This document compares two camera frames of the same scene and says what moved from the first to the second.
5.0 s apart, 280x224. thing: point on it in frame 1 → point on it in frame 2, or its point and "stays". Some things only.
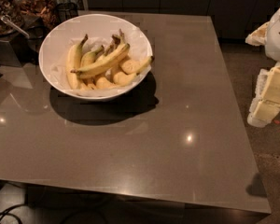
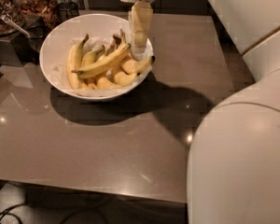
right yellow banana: (130, 66) stays
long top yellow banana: (103, 63) stays
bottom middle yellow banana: (103, 83) stays
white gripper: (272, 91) → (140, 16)
